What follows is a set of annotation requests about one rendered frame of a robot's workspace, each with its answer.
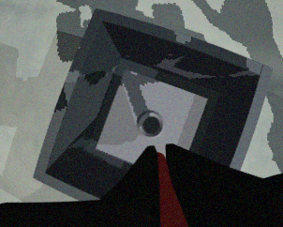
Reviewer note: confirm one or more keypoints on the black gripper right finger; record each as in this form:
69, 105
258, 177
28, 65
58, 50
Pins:
213, 195

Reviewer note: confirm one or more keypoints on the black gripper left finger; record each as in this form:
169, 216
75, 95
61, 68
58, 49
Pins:
133, 202

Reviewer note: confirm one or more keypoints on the dark red peg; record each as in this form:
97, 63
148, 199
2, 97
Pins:
171, 214

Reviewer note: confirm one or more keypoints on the grey flat plate with hole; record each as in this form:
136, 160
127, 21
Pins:
124, 135

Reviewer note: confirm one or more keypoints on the dark grey open box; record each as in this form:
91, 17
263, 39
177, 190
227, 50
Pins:
234, 85

